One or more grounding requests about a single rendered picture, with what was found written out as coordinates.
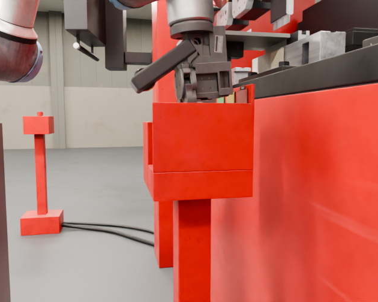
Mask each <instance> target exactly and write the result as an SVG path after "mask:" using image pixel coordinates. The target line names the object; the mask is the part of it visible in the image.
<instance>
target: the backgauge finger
mask: <svg viewBox="0 0 378 302"><path fill-rule="evenodd" d="M344 32H345V33H346V45H345V53H347V52H351V51H353V50H357V49H361V48H362V42H363V41H364V40H366V39H369V38H372V37H376V36H378V29H368V28H352V29H349V30H347V31H344Z"/></svg>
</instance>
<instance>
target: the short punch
mask: <svg viewBox="0 0 378 302"><path fill-rule="evenodd" d="M292 14H293V0H271V24H273V31H274V30H276V29H278V28H280V27H282V26H284V25H285V24H287V23H289V22H290V15H292Z"/></svg>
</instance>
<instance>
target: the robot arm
mask: <svg viewBox="0 0 378 302"><path fill-rule="evenodd" d="M109 1H110V2H112V3H113V4H114V6H115V7H116V8H118V9H120V10H130V9H137V8H141V7H143V6H145V5H147V4H150V3H153V2H156V1H159V0H109ZM38 3H39V0H0V81H7V82H9V83H17V82H21V83H24V82H28V81H30V80H32V79H33V78H34V77H35V76H36V75H37V74H38V72H39V71H40V68H41V66H42V62H43V55H42V52H43V50H42V48H41V45H40V43H39V42H38V41H37V38H38V36H37V34H36V33H35V31H34V28H33V26H34V22H35V17H36V13H37V8H38ZM166 6H167V19H168V26H169V27H170V37H171V39H174V40H184V41H183V42H182V43H180V44H178V45H177V46H176V47H174V48H173V49H171V50H170V51H169V52H167V53H166V54H164V55H163V56H162V57H160V58H158V59H157V60H156V61H154V62H153V63H152V64H150V65H148V66H147V67H146V68H141V69H138V70H137V71H136V72H135V73H134V75H133V76H132V78H131V81H130V85H131V87H132V88H133V89H134V91H135V92H136V93H141V92H146V91H149V90H151V89H152V88H153V87H154V86H155V84H156V82H157V81H159V79H161V78H163V77H164V76H165V75H167V74H168V73H170V72H171V71H173V70H174V71H175V75H174V80H175V94H176V99H177V102H197V99H200V101H204V100H212V99H214V98H223V97H227V96H229V95H233V87H232V69H231V61H230V62H228V61H227V49H226V32H225V26H214V25H213V23H214V21H215V20H214V5H213V0H166ZM194 41H197V43H198V45H197V44H195V42H194ZM228 75H229V77H228ZM229 83H230V87H229ZM200 103H204V102H200Z"/></svg>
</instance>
